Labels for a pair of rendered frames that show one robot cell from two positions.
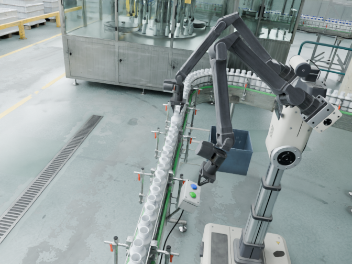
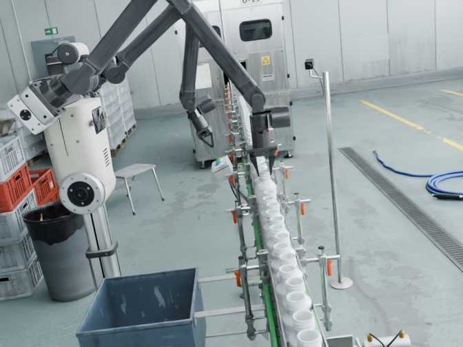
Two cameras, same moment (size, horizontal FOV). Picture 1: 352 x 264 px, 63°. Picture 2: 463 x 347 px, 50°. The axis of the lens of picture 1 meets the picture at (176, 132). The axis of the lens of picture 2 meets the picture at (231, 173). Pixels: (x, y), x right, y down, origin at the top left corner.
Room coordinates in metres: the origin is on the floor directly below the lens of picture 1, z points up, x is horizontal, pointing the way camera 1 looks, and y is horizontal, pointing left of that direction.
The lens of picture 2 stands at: (3.23, -0.18, 1.66)
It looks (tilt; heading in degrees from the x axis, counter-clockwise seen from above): 16 degrees down; 177
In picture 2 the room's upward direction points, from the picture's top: 8 degrees counter-clockwise
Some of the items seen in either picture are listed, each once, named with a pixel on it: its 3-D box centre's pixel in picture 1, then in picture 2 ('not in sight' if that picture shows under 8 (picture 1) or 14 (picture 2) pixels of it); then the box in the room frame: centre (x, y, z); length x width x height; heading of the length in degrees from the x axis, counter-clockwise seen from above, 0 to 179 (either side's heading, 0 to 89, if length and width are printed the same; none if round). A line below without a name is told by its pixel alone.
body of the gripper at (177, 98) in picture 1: (178, 97); (260, 140); (1.69, 0.01, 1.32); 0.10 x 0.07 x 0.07; 86
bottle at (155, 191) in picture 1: (154, 202); not in sight; (0.98, 0.06, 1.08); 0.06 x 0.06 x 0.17
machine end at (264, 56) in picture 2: not in sight; (235, 79); (-3.80, 0.44, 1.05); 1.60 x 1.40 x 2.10; 176
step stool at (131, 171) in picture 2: not in sight; (127, 186); (-2.02, -1.05, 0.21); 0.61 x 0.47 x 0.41; 49
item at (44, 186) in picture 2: not in sight; (23, 190); (-1.17, -1.83, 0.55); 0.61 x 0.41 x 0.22; 178
